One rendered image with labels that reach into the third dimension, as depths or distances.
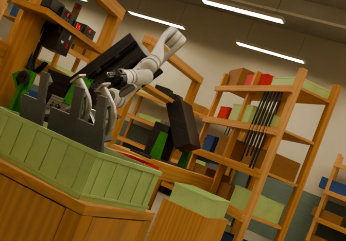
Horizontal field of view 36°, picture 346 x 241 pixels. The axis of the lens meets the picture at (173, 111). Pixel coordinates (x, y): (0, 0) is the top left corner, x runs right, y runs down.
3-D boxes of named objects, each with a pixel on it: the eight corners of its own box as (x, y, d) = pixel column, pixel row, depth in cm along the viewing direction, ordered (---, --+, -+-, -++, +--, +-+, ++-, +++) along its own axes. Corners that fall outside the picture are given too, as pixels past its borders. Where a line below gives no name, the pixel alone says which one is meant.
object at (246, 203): (215, 281, 516) (302, 57, 531) (158, 223, 738) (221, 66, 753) (262, 297, 531) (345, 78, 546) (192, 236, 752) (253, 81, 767)
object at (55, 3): (61, 16, 326) (65, 5, 327) (49, 7, 312) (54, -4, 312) (51, 13, 328) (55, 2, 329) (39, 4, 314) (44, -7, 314)
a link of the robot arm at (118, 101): (120, 90, 259) (106, 122, 259) (130, 95, 268) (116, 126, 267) (106, 84, 264) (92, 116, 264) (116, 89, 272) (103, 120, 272)
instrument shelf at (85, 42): (104, 55, 388) (106, 51, 388) (46, 14, 302) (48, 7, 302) (75, 45, 395) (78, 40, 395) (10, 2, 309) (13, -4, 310)
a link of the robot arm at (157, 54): (148, 52, 240) (161, 65, 242) (174, 20, 257) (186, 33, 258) (138, 61, 247) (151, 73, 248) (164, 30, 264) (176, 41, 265)
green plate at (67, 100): (81, 113, 329) (97, 85, 335) (77, 108, 322) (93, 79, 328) (65, 107, 332) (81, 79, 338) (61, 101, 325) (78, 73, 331)
